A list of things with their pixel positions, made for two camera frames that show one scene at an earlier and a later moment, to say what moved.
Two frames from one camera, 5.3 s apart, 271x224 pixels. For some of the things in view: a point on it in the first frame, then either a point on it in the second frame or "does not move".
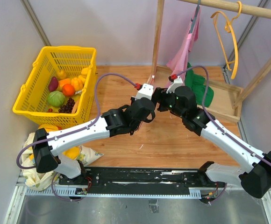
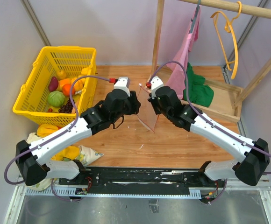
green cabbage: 55,99 does not move
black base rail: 139,180 does not move
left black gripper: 133,100 -> 134,104
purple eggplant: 53,84 does not move
